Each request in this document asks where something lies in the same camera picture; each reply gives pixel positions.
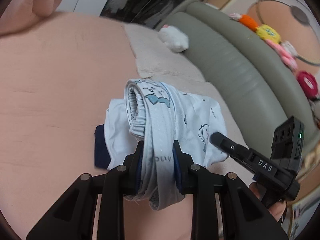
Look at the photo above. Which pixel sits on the folded navy garment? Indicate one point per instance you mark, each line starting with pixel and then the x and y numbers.
pixel 101 155

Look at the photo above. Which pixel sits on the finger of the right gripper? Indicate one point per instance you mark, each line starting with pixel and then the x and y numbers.
pixel 234 150

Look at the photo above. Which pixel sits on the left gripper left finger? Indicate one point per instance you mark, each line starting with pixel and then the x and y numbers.
pixel 92 204

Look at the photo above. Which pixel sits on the pink round bed sheet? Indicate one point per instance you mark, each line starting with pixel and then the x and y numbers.
pixel 57 80

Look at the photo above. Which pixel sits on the red round plush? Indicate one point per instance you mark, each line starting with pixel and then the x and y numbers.
pixel 308 84

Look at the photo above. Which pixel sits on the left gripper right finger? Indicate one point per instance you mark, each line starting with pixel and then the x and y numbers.
pixel 243 214

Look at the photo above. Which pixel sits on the pink plush toy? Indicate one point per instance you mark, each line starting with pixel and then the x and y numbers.
pixel 285 56

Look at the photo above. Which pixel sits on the orange carrot plush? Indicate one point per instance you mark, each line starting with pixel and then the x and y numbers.
pixel 246 20

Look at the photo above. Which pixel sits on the dark open wardrobe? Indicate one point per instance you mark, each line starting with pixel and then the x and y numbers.
pixel 145 12

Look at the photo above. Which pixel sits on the folded white clothes stack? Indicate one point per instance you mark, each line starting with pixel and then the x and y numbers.
pixel 197 117

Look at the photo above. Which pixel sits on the rolled pink quilt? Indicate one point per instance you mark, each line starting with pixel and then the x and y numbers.
pixel 22 14

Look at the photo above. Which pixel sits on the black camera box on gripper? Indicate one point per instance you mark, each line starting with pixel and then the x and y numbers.
pixel 287 145

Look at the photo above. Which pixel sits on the white plush toy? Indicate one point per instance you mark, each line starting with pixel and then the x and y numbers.
pixel 174 39

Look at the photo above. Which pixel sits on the yellow sponge plush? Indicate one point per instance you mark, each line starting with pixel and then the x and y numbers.
pixel 265 32

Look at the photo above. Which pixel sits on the light blue cartoon pajama pants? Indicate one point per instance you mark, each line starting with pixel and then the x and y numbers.
pixel 151 116

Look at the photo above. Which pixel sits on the person right hand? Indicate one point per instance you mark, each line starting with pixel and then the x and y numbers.
pixel 277 209

